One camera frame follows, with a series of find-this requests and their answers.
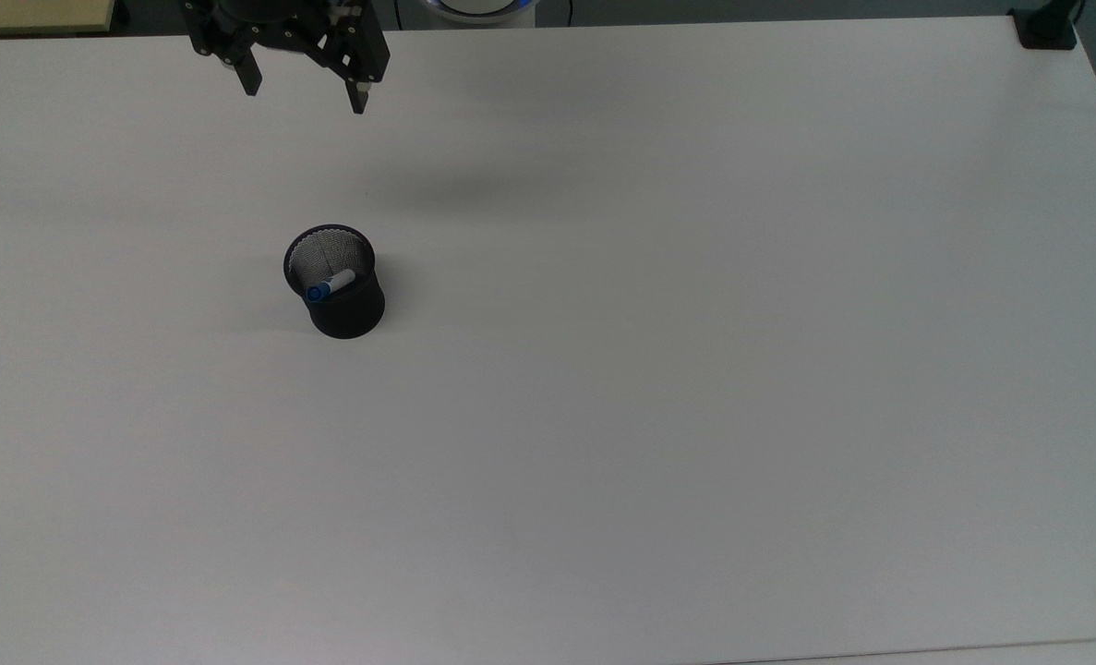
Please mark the black table clamp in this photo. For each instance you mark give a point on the black table clamp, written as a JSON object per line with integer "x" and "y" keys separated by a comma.
{"x": 1046, "y": 28}

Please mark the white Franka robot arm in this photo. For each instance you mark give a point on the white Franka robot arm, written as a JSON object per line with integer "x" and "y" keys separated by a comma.
{"x": 481, "y": 7}

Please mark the white marker with blue cap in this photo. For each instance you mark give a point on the white marker with blue cap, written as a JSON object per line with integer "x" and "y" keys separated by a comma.
{"x": 333, "y": 283}

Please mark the black mesh pen cup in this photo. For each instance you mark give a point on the black mesh pen cup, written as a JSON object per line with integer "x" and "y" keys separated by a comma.
{"x": 349, "y": 314}

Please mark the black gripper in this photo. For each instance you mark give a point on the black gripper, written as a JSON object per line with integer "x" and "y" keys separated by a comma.
{"x": 275, "y": 18}

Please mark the beige side table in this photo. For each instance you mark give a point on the beige side table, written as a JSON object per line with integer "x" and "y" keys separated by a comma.
{"x": 30, "y": 14}

